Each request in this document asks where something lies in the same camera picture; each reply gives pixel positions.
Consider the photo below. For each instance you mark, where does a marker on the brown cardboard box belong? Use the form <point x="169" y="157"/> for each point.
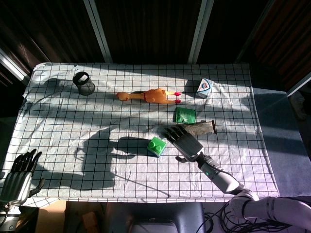
<point x="49" y="216"/>

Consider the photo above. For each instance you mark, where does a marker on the black mesh pen holder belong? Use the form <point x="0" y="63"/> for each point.
<point x="85" y="88"/>

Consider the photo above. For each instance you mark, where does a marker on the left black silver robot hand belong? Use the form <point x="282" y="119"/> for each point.
<point x="17" y="179"/>

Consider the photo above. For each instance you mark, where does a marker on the green foil packet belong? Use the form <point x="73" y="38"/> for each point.
<point x="184" y="115"/>

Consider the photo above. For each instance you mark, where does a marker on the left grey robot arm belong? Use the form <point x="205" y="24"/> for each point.
<point x="9" y="223"/>

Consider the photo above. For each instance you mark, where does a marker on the white black grid tablecloth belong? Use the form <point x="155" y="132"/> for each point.
<point x="97" y="121"/>

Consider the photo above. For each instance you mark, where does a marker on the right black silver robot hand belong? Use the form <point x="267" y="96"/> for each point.
<point x="188" y="144"/>

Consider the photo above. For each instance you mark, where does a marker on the white window frame post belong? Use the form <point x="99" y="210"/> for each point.
<point x="200" y="29"/>
<point x="98" y="29"/>

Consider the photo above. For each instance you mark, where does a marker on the brown snack bar wrapper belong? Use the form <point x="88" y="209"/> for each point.
<point x="201" y="128"/>

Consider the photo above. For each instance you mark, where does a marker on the small white blue carton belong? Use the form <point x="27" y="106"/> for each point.
<point x="204" y="88"/>

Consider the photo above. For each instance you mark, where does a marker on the dark robot torso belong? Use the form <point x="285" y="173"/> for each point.
<point x="158" y="214"/>

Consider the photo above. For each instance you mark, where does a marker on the orange rubber chicken toy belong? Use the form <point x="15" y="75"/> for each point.
<point x="153" y="96"/>

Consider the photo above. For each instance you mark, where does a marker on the dark window frame post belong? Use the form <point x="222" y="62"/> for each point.
<point x="255" y="29"/>

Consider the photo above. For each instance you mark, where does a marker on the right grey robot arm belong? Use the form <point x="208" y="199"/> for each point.
<point x="219" y="178"/>

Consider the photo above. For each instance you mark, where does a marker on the green toy brick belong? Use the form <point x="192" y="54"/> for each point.
<point x="156" y="144"/>

